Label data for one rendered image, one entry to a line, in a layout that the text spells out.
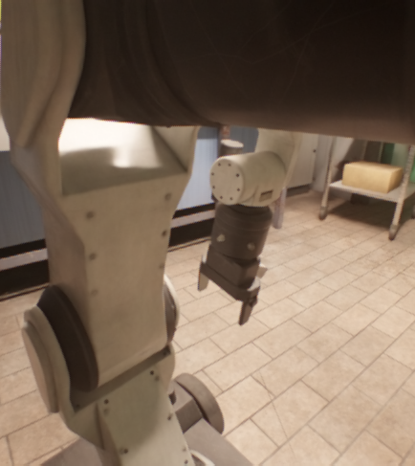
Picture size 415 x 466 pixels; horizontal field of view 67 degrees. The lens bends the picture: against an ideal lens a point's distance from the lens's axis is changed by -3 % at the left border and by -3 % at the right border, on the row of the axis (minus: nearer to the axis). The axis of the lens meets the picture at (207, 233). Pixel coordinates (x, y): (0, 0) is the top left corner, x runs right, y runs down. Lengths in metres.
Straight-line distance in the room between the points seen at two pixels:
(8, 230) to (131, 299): 1.24
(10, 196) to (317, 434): 1.43
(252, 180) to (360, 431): 0.93
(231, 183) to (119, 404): 0.34
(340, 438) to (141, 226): 0.96
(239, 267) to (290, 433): 0.71
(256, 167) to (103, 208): 0.22
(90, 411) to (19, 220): 1.19
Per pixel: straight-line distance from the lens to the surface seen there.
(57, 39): 0.21
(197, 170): 1.90
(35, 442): 1.16
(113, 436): 0.52
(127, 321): 0.40
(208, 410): 0.92
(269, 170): 0.46
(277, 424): 1.13
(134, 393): 0.51
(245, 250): 0.49
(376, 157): 3.38
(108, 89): 0.22
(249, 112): 0.16
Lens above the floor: 0.90
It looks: 23 degrees down
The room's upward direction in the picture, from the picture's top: 1 degrees clockwise
